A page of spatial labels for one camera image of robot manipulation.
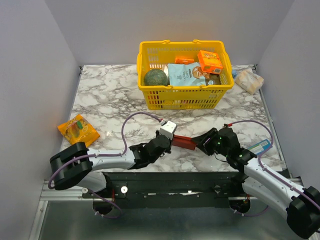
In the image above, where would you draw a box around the red paper box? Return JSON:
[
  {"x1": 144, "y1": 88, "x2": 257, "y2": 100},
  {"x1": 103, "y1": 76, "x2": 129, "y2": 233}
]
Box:
[{"x1": 172, "y1": 135, "x2": 197, "y2": 151}]

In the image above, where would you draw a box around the green round melon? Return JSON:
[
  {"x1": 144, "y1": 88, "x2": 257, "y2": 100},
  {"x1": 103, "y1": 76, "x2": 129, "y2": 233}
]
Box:
[{"x1": 144, "y1": 68, "x2": 168, "y2": 86}]

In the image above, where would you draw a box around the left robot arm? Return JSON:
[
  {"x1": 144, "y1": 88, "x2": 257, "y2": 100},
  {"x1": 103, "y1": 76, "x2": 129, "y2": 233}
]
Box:
[{"x1": 48, "y1": 130, "x2": 174, "y2": 198}]

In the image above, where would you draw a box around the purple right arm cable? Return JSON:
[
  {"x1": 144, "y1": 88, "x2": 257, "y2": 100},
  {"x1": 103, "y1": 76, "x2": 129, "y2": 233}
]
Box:
[{"x1": 223, "y1": 120, "x2": 320, "y2": 211}]

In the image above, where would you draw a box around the yellow plastic shopping basket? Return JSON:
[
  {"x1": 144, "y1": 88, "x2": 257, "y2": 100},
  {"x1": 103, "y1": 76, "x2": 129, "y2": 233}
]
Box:
[{"x1": 136, "y1": 39, "x2": 234, "y2": 110}]

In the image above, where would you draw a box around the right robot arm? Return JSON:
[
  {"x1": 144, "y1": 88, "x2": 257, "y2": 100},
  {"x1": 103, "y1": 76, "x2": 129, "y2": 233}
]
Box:
[{"x1": 192, "y1": 126, "x2": 320, "y2": 239}]

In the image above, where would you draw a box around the blue small packet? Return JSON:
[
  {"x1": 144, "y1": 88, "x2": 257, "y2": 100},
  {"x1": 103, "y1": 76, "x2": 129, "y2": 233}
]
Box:
[{"x1": 248, "y1": 139, "x2": 271, "y2": 155}]

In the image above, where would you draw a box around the large orange snack box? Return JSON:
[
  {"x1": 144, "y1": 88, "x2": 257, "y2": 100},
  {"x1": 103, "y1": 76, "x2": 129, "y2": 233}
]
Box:
[{"x1": 197, "y1": 50, "x2": 224, "y2": 75}]

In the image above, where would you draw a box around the black mounting base plate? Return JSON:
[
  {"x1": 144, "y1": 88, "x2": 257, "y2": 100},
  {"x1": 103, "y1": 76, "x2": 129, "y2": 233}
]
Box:
[{"x1": 51, "y1": 169, "x2": 261, "y2": 210}]

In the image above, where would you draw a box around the beige tissue packet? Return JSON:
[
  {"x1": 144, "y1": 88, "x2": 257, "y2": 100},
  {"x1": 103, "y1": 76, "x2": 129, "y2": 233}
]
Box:
[{"x1": 235, "y1": 68, "x2": 264, "y2": 95}]

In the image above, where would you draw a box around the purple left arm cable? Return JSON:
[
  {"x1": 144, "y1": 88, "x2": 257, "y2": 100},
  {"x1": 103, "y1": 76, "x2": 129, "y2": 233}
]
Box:
[{"x1": 47, "y1": 111, "x2": 166, "y2": 190}]

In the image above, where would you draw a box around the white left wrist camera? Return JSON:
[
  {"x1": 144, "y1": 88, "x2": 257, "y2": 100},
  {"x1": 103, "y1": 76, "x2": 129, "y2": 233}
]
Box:
[{"x1": 159, "y1": 120, "x2": 177, "y2": 140}]

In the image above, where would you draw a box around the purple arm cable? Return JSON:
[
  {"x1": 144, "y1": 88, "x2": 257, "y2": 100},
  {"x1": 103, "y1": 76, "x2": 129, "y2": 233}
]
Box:
[
  {"x1": 47, "y1": 111, "x2": 166, "y2": 190},
  {"x1": 223, "y1": 120, "x2": 320, "y2": 211}
]

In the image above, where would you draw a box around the blue item behind basket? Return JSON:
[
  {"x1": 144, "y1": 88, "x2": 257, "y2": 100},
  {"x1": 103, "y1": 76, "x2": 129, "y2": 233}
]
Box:
[{"x1": 231, "y1": 69, "x2": 237, "y2": 78}]

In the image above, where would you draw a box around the small orange flat box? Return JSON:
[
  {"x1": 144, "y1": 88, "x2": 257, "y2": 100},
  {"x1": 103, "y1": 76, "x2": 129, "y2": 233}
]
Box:
[{"x1": 174, "y1": 57, "x2": 195, "y2": 65}]

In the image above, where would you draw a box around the light blue chips bag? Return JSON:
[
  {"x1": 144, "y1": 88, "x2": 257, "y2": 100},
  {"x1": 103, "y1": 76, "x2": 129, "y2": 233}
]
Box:
[{"x1": 167, "y1": 62, "x2": 221, "y2": 87}]

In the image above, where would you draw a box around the orange gummy candy bag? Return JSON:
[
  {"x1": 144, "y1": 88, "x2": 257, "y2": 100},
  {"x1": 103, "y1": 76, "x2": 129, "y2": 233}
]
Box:
[{"x1": 57, "y1": 114, "x2": 100, "y2": 147}]

